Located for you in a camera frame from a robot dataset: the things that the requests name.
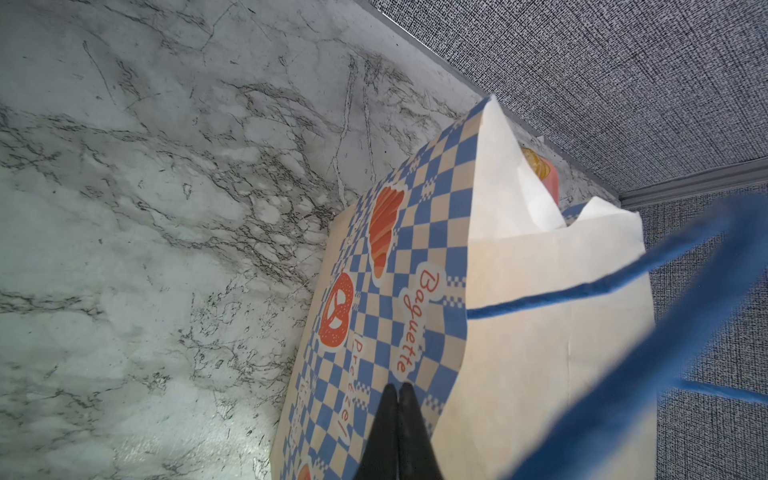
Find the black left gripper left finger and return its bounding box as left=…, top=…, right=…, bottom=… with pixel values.
left=354, top=384, right=398, bottom=480

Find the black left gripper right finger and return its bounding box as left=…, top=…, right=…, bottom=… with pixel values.
left=397, top=383, right=443, bottom=480

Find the checkered paper bread bag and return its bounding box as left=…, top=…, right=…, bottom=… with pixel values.
left=270, top=97, right=767, bottom=479

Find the pink plastic tray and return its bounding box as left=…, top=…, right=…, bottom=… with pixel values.
left=538, top=154, right=559, bottom=205

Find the croissant at tray back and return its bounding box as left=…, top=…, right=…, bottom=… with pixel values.
left=521, top=147, right=552, bottom=180

